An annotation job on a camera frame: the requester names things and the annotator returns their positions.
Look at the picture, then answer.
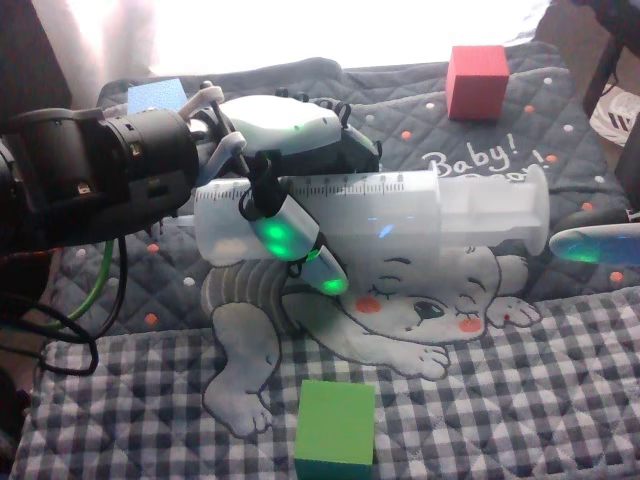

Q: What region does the large translucent plastic syringe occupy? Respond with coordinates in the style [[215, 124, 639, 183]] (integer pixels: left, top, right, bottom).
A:
[[175, 163, 551, 265]]

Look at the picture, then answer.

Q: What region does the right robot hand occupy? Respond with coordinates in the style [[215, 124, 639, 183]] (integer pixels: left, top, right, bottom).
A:
[[548, 207, 640, 267]]

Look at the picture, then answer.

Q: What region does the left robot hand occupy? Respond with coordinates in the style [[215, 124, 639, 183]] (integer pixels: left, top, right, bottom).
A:
[[219, 89, 385, 297]]

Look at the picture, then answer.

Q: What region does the dark brown panel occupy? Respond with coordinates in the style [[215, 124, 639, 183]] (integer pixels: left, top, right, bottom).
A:
[[0, 0, 71, 136]]

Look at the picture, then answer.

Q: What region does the blue block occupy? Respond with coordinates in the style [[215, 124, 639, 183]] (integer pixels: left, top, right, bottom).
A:
[[126, 77, 186, 115]]

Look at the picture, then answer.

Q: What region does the red block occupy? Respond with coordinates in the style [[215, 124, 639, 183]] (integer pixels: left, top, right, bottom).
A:
[[446, 44, 511, 123]]

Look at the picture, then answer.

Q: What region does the grey quilt with bear print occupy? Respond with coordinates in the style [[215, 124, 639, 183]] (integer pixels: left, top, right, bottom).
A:
[[14, 39, 640, 480]]

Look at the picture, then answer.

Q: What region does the green block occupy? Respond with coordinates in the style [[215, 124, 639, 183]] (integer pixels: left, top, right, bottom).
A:
[[293, 378, 378, 480]]

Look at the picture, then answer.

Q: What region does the dark wooden chair frame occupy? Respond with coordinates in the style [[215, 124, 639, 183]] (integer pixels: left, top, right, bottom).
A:
[[582, 0, 640, 117]]

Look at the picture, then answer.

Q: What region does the black cable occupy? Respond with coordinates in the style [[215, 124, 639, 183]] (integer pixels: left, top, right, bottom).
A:
[[74, 234, 130, 346], [0, 293, 100, 377]]

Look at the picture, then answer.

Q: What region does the green cable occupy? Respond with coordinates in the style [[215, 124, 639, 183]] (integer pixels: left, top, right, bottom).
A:
[[0, 238, 115, 331]]

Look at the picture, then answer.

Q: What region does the white shoe with black stripes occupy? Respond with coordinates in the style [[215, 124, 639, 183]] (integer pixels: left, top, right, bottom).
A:
[[589, 82, 640, 147]]

